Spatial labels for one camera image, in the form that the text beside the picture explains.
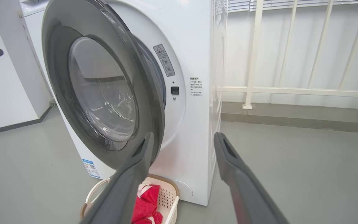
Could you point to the white front-load washing machine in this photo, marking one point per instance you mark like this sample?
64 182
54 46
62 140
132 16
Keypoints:
194 140

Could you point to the grey warning sticker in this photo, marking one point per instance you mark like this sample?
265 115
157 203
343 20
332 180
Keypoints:
164 60

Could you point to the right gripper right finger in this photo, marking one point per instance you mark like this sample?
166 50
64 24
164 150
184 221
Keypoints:
247 196

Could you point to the grey washing machine door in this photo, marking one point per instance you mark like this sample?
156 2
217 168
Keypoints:
57 77

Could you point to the round white filter cover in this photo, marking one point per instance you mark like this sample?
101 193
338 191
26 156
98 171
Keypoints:
183 189

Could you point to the cream perforated laundry basket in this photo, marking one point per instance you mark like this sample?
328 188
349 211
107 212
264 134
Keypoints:
168 199

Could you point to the white window blinds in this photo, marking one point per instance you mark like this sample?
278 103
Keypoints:
291 3

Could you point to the blue energy label sticker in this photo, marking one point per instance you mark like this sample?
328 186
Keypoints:
91 168

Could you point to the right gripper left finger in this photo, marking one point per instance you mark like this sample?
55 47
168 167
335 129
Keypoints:
123 193

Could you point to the cream metal railing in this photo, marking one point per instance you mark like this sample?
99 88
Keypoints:
253 62

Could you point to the red garment with white stripes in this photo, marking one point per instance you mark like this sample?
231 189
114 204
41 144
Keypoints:
151 194
143 211

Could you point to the black door latch socket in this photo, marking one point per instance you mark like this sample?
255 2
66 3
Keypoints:
175 90

